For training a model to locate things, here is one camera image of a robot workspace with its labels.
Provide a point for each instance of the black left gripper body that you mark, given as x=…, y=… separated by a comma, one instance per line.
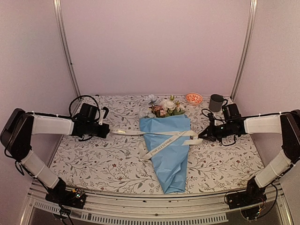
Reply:
x=92, y=131

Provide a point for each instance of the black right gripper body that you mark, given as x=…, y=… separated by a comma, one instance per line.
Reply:
x=219, y=133

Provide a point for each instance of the white fake flower stems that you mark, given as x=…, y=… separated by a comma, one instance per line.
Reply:
x=171, y=107

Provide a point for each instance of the pink fake flower stems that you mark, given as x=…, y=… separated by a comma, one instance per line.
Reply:
x=158, y=111

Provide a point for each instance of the pale blue fake flower stems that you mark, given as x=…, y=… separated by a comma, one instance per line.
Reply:
x=151, y=100

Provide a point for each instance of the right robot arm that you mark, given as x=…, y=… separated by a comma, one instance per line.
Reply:
x=276, y=135

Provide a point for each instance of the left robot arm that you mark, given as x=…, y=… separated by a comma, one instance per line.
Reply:
x=23, y=128

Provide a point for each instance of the dark grey mug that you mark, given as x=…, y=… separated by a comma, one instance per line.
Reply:
x=216, y=102

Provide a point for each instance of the orange patterned bowl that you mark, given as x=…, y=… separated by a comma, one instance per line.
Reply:
x=194, y=98

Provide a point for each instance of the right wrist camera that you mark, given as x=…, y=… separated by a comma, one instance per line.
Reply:
x=211, y=118

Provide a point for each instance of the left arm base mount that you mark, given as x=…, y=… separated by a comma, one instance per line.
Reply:
x=75, y=198

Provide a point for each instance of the front aluminium rail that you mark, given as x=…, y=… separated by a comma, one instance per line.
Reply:
x=110, y=208

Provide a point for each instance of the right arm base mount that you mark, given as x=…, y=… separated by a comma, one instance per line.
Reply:
x=239, y=199

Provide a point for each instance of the right aluminium frame post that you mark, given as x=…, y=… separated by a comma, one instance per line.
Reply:
x=249, y=32

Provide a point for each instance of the aluminium frame post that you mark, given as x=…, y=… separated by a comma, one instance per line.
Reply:
x=64, y=41
x=249, y=32

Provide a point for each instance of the left aluminium frame post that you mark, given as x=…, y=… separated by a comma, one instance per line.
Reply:
x=64, y=41

